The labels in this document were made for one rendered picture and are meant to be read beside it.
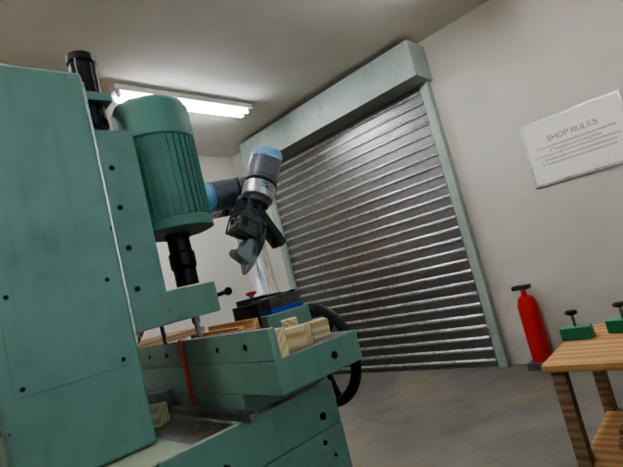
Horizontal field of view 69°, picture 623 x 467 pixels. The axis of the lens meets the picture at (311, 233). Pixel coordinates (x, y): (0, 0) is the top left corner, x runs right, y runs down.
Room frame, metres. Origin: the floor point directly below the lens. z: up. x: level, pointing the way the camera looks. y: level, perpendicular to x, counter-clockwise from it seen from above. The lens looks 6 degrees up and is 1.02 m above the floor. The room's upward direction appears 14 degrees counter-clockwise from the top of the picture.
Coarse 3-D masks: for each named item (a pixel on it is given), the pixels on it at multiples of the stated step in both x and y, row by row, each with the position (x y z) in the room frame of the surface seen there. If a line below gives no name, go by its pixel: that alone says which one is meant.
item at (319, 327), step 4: (316, 320) 0.94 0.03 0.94; (320, 320) 0.93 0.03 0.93; (324, 320) 0.93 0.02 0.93; (312, 324) 0.92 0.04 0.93; (316, 324) 0.93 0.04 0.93; (320, 324) 0.93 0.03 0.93; (324, 324) 0.93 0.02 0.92; (328, 324) 0.94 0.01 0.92; (312, 328) 0.92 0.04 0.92; (316, 328) 0.93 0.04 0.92; (320, 328) 0.93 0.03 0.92; (324, 328) 0.93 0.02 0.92; (328, 328) 0.94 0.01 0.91; (312, 332) 0.92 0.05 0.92; (316, 332) 0.93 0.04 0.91; (320, 332) 0.93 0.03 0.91; (324, 332) 0.93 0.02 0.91; (328, 332) 0.93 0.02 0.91; (312, 336) 0.93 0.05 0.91; (316, 336) 0.92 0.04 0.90; (320, 336) 0.93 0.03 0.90
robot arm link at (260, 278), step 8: (232, 208) 1.87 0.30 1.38; (240, 240) 1.85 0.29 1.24; (264, 248) 1.86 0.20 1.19; (264, 256) 1.84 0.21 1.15; (256, 264) 1.82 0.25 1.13; (264, 264) 1.83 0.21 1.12; (248, 272) 1.83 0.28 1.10; (256, 272) 1.81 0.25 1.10; (264, 272) 1.82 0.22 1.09; (272, 272) 1.85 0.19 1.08; (248, 280) 1.83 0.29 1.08; (256, 280) 1.81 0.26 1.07; (264, 280) 1.81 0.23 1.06; (272, 280) 1.83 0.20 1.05; (256, 288) 1.81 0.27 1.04; (264, 288) 1.80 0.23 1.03; (272, 288) 1.82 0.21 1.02; (256, 296) 1.81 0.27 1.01
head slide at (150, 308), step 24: (120, 144) 0.92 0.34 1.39; (120, 168) 0.91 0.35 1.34; (120, 192) 0.90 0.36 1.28; (144, 192) 0.94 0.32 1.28; (120, 216) 0.90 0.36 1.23; (144, 216) 0.93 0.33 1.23; (120, 240) 0.89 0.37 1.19; (144, 240) 0.92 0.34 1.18; (144, 264) 0.91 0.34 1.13; (144, 288) 0.91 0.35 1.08; (144, 312) 0.90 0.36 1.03; (168, 312) 0.93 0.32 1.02
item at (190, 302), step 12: (180, 288) 1.00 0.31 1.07; (192, 288) 1.02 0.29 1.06; (204, 288) 1.04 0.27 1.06; (180, 300) 0.99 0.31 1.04; (192, 300) 1.01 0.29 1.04; (204, 300) 1.03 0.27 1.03; (216, 300) 1.05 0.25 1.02; (180, 312) 0.99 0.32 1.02; (192, 312) 1.01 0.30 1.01; (204, 312) 1.03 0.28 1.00
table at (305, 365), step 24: (336, 336) 0.89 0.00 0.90; (288, 360) 0.80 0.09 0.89; (312, 360) 0.84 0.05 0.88; (336, 360) 0.87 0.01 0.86; (168, 384) 1.10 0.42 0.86; (192, 384) 1.01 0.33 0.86; (216, 384) 0.94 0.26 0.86; (240, 384) 0.87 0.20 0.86; (264, 384) 0.81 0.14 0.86; (288, 384) 0.79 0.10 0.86
